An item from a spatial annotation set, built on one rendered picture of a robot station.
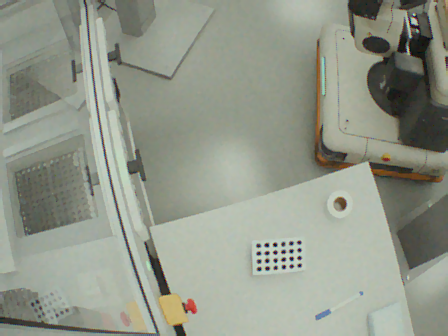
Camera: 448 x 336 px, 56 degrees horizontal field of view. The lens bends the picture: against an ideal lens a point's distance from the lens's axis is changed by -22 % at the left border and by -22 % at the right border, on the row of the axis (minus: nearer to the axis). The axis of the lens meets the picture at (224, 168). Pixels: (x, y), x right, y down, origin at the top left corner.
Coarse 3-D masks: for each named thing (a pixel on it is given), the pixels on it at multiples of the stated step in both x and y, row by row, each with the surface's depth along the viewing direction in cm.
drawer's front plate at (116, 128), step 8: (112, 112) 115; (112, 120) 114; (112, 128) 114; (120, 128) 120; (120, 136) 115; (120, 144) 112; (120, 152) 112; (120, 160) 111; (120, 168) 111; (128, 176) 110; (128, 184) 109; (128, 192) 109; (136, 192) 119; (128, 200) 108; (136, 200) 113; (136, 208) 108; (136, 216) 107; (136, 224) 107; (144, 232) 109
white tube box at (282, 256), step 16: (256, 240) 119; (272, 240) 119; (288, 240) 119; (304, 240) 119; (256, 256) 117; (272, 256) 117; (288, 256) 117; (304, 256) 117; (256, 272) 116; (272, 272) 116; (288, 272) 117
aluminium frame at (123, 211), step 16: (96, 32) 119; (96, 48) 114; (96, 64) 113; (96, 80) 111; (96, 96) 109; (112, 144) 106; (112, 160) 105; (112, 176) 103; (128, 208) 104; (128, 224) 100; (128, 240) 99; (144, 272) 97; (144, 288) 96; (0, 320) 22; (16, 320) 24; (160, 320) 94
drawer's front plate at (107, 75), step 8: (104, 32) 125; (104, 40) 122; (104, 48) 121; (104, 56) 120; (104, 64) 119; (104, 72) 119; (104, 80) 118; (104, 88) 117; (112, 88) 122; (112, 96) 117; (112, 104) 118
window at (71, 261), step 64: (0, 0) 36; (64, 0) 79; (0, 64) 35; (64, 64) 71; (0, 128) 33; (64, 128) 63; (0, 192) 30; (64, 192) 53; (0, 256) 26; (64, 256) 44; (128, 256) 94; (64, 320) 36; (128, 320) 66
